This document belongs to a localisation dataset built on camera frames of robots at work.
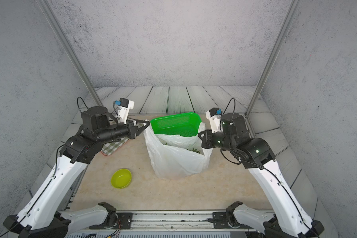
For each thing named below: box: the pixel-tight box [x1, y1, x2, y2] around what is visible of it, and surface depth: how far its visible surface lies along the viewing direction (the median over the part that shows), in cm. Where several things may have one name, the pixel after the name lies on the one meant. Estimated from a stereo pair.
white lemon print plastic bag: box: [143, 122, 213, 179], surface depth 70 cm
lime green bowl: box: [110, 168, 132, 189], surface depth 86 cm
